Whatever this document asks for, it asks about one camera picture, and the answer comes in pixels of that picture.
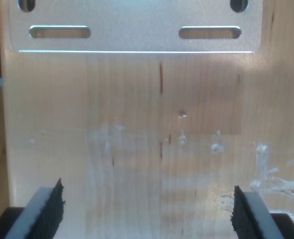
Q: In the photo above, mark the silver slotted mounting plate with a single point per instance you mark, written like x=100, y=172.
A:
x=136, y=25

